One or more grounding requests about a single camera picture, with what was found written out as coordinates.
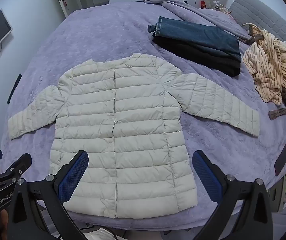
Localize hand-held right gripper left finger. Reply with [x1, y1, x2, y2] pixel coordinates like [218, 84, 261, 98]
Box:
[7, 150, 90, 240]

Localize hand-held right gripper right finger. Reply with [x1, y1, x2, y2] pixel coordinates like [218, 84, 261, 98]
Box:
[192, 150, 273, 240]

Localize cream puffer jacket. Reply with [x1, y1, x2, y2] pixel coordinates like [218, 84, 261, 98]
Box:
[7, 52, 261, 219]

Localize person's white clothing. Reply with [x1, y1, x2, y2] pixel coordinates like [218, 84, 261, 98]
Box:
[82, 226, 118, 240]

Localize brown crumpled garment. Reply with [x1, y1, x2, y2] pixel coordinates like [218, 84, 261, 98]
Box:
[268, 106, 286, 121]

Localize folded black garment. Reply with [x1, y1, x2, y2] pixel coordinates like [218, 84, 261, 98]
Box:
[152, 36, 241, 77]

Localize cream striped shirt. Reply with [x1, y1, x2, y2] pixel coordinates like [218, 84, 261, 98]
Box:
[242, 29, 286, 105]

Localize folded blue jeans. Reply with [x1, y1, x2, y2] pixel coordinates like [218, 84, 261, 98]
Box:
[147, 16, 241, 63]

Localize purple embossed blanket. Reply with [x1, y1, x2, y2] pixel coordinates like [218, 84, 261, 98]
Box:
[0, 0, 286, 230]

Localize grey quilted headboard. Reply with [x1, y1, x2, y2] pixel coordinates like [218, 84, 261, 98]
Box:
[229, 0, 286, 43]

